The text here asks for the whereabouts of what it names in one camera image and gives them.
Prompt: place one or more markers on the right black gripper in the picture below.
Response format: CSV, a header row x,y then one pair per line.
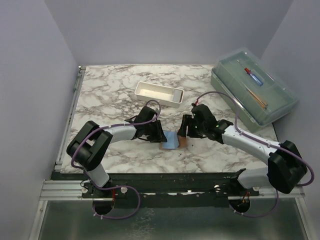
x,y
188,120

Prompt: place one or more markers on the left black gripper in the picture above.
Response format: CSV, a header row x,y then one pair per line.
x,y
159,136

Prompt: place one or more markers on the tan leather card holder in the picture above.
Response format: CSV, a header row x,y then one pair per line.
x,y
174,141

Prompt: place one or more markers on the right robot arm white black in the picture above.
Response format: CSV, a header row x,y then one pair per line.
x,y
283,169

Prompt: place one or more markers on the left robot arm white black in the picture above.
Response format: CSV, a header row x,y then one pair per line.
x,y
89,146

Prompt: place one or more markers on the white rectangular tray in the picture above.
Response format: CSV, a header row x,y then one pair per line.
x,y
166,96

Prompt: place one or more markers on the orange pencil tool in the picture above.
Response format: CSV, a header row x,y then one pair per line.
x,y
263,104

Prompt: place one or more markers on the clear green plastic toolbox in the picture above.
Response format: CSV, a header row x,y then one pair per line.
x,y
230,78

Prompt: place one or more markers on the red blue screwdriver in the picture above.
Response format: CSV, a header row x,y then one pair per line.
x,y
251,75

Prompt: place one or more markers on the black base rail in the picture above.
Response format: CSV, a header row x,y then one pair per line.
x,y
153,190

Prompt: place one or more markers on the aluminium frame rail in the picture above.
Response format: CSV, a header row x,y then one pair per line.
x,y
42,204

